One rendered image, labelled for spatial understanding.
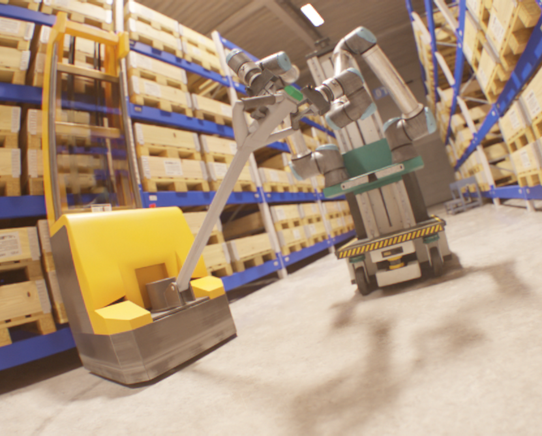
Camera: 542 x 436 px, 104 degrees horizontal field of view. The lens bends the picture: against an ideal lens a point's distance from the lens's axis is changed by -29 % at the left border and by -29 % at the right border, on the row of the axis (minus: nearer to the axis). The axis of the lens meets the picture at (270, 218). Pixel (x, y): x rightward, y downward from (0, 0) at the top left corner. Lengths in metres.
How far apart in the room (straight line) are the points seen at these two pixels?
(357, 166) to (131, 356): 1.72
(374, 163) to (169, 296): 1.48
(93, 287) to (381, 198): 1.80
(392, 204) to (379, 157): 0.34
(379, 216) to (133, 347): 1.68
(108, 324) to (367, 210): 1.68
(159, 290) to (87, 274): 0.37
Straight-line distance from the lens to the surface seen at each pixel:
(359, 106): 1.27
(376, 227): 2.05
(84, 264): 1.50
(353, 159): 2.05
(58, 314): 2.12
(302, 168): 1.95
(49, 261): 2.11
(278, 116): 1.11
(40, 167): 2.30
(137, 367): 1.40
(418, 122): 1.82
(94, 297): 1.47
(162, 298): 1.54
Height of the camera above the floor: 0.47
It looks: 5 degrees up
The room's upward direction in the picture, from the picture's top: 16 degrees counter-clockwise
